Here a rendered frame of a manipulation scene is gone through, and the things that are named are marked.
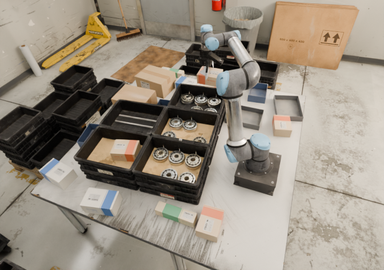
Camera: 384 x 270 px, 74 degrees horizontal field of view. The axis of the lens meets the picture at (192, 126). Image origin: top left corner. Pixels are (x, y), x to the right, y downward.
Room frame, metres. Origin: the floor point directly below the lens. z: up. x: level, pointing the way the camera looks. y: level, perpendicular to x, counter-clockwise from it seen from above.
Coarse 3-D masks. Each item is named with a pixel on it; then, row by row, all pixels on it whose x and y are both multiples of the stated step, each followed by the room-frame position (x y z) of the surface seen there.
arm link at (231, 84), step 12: (228, 72) 1.08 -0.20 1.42; (240, 72) 1.07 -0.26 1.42; (216, 84) 1.11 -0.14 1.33; (228, 84) 1.03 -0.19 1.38; (240, 84) 1.03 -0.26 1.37; (228, 96) 1.01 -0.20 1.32; (240, 96) 1.02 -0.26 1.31; (228, 108) 1.01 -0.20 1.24; (240, 108) 1.01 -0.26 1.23; (228, 120) 0.99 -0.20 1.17; (240, 120) 0.98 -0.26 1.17; (228, 132) 0.98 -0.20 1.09; (240, 132) 0.95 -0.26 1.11; (228, 144) 0.94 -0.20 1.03; (240, 144) 0.91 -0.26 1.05; (228, 156) 0.91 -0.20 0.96; (240, 156) 0.89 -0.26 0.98
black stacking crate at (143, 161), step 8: (152, 144) 1.12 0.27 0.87; (160, 144) 1.12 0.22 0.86; (168, 144) 1.10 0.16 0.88; (176, 144) 1.09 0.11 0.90; (184, 144) 1.07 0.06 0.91; (144, 152) 1.02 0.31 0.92; (184, 152) 1.07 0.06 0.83; (192, 152) 1.05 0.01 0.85; (200, 152) 1.03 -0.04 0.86; (144, 160) 1.00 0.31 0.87; (208, 160) 0.99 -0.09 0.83; (136, 168) 0.91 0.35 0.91; (136, 176) 0.88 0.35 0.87; (152, 184) 0.85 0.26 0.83; (160, 184) 0.83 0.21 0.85; (168, 184) 0.81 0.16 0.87; (176, 184) 0.80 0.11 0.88; (200, 184) 0.82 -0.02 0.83; (184, 192) 0.78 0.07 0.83; (192, 192) 0.77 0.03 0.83
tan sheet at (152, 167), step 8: (152, 152) 1.09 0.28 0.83; (152, 160) 1.02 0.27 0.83; (168, 160) 1.01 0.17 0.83; (144, 168) 0.96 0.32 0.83; (152, 168) 0.96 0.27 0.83; (160, 168) 0.95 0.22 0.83; (176, 168) 0.95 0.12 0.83; (184, 168) 0.94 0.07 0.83; (200, 168) 0.93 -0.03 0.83; (168, 176) 0.89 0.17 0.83
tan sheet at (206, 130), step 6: (168, 120) 1.39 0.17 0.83; (168, 126) 1.33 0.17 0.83; (198, 126) 1.31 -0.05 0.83; (204, 126) 1.30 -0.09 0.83; (210, 126) 1.30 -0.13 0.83; (162, 132) 1.27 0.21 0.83; (174, 132) 1.26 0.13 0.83; (180, 132) 1.26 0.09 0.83; (186, 132) 1.25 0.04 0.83; (192, 132) 1.25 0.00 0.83; (198, 132) 1.24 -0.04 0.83; (204, 132) 1.24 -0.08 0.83; (210, 132) 1.23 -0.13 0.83; (180, 138) 1.20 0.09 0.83; (186, 138) 1.20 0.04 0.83; (192, 138) 1.19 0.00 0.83
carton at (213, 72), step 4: (212, 68) 1.60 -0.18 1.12; (216, 68) 1.59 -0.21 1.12; (212, 72) 1.54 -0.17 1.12; (216, 72) 1.54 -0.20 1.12; (200, 76) 1.52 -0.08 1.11; (204, 76) 1.51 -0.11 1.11; (208, 76) 1.50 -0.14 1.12; (212, 76) 1.49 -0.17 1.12; (216, 76) 1.49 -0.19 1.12; (200, 80) 1.52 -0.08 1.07; (204, 80) 1.51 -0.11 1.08; (208, 80) 1.50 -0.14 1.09; (212, 80) 1.49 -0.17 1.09; (208, 84) 1.50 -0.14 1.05; (212, 84) 1.49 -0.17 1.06
